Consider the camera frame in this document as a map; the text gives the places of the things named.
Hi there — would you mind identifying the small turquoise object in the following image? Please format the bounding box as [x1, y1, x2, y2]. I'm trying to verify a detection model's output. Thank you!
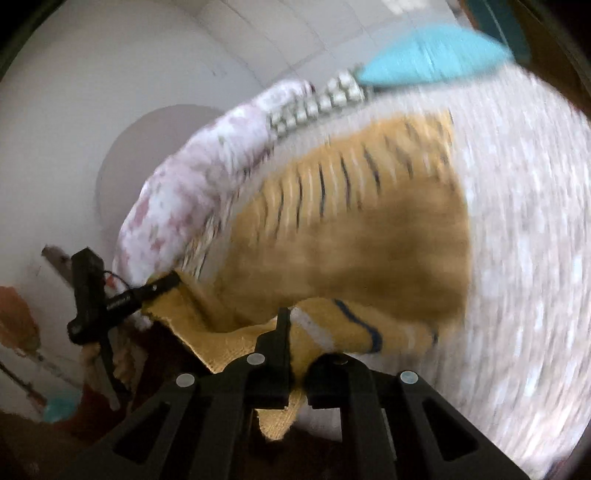
[43, 394, 80, 424]

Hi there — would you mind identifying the white dotted bed sheet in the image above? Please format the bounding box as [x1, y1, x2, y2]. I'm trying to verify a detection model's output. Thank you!
[175, 60, 591, 477]

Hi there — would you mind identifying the yellow striped knit garment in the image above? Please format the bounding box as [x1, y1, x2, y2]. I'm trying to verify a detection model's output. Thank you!
[141, 111, 474, 441]

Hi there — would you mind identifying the turquoise pillow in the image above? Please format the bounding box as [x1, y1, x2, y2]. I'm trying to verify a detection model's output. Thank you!
[355, 23, 514, 88]

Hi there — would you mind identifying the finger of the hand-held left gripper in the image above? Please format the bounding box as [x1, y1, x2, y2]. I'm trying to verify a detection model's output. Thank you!
[105, 271, 182, 320]

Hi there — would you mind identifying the pink floral blanket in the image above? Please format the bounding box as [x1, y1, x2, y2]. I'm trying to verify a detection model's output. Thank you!
[113, 79, 317, 331]

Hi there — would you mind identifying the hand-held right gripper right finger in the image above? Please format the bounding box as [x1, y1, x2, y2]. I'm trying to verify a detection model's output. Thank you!
[305, 353, 532, 480]

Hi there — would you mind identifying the orange object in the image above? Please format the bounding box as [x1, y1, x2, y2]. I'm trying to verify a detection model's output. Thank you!
[0, 286, 41, 352]

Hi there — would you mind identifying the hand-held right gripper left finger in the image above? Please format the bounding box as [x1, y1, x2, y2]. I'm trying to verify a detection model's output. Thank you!
[60, 307, 293, 480]

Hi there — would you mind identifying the checkered cloth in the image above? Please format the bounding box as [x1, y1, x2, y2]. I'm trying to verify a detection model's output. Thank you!
[268, 67, 371, 139]

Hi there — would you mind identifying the teal frame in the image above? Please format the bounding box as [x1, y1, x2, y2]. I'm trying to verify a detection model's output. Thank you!
[465, 0, 533, 62]

